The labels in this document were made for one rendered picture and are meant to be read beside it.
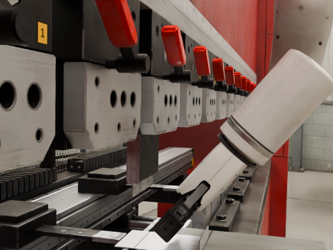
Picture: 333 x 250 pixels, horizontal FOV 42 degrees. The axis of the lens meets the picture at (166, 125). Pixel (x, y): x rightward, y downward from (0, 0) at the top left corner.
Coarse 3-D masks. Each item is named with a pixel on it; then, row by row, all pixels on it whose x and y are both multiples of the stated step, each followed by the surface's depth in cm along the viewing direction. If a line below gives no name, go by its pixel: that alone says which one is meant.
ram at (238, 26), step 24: (144, 0) 53; (168, 0) 64; (192, 0) 80; (216, 0) 107; (240, 0) 163; (192, 24) 81; (216, 24) 108; (240, 24) 166; (216, 48) 109; (240, 48) 169; (240, 72) 172
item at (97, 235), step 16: (0, 208) 73; (16, 208) 73; (32, 208) 73; (48, 208) 78; (0, 224) 68; (16, 224) 68; (32, 224) 71; (48, 224) 75; (0, 240) 68; (16, 240) 67; (32, 240) 71; (96, 240) 68; (112, 240) 67
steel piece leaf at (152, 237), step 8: (152, 232) 72; (208, 232) 70; (144, 240) 68; (152, 240) 68; (160, 240) 68; (176, 240) 68; (184, 240) 68; (192, 240) 68; (200, 240) 62; (136, 248) 64; (144, 248) 64; (152, 248) 64; (160, 248) 64; (168, 248) 64; (176, 248) 64; (184, 248) 64; (192, 248) 64; (200, 248) 62
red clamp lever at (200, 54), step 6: (198, 48) 73; (204, 48) 72; (198, 54) 73; (204, 54) 73; (198, 60) 74; (204, 60) 74; (198, 66) 75; (204, 66) 75; (198, 72) 76; (204, 72) 76; (198, 78) 79; (204, 78) 78; (210, 78) 79; (192, 84) 80; (198, 84) 79; (204, 84) 79; (210, 84) 78
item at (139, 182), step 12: (132, 144) 63; (144, 144) 65; (156, 144) 71; (132, 156) 63; (144, 156) 65; (156, 156) 71; (132, 168) 63; (144, 168) 65; (156, 168) 71; (132, 180) 63; (144, 180) 68; (132, 192) 63
